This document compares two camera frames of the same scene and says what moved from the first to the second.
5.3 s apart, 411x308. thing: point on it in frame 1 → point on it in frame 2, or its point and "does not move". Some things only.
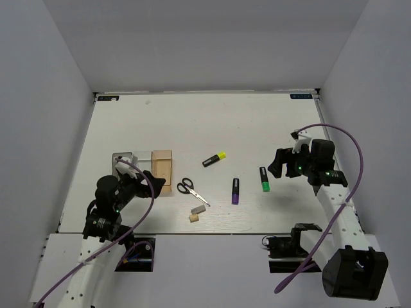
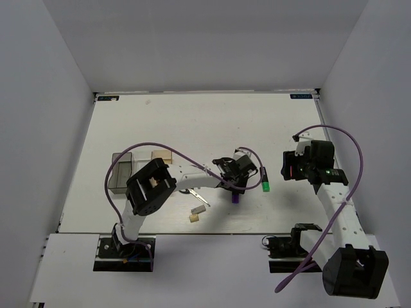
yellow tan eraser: x=194 y=218 does not move
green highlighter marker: x=264 y=179 does not move
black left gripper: x=144 y=190 → x=243 y=181
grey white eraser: x=198 y=210 does not move
